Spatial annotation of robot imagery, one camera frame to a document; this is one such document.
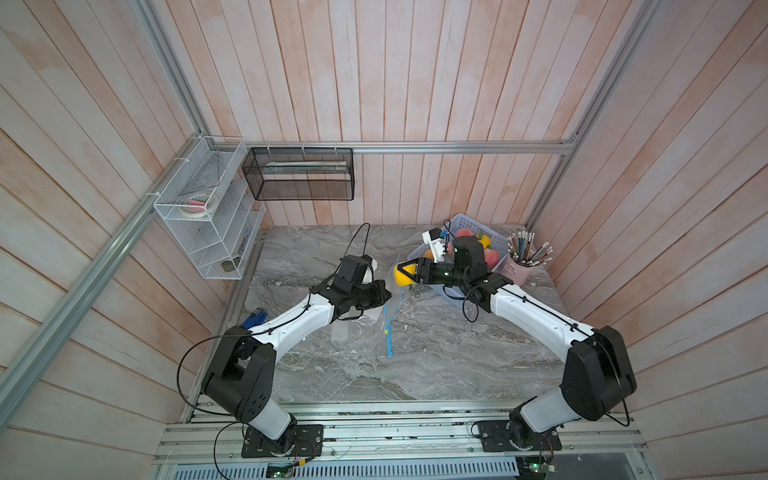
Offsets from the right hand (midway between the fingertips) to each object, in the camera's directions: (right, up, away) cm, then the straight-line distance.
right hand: (402, 267), depth 81 cm
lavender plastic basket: (+38, +9, +30) cm, 49 cm away
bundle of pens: (+41, +6, +18) cm, 45 cm away
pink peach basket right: (+34, +3, +23) cm, 41 cm away
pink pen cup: (+40, -3, +17) cm, 44 cm away
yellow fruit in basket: (+34, +9, +30) cm, 46 cm away
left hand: (-3, -9, +4) cm, 11 cm away
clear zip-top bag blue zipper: (-6, -16, +9) cm, 19 cm away
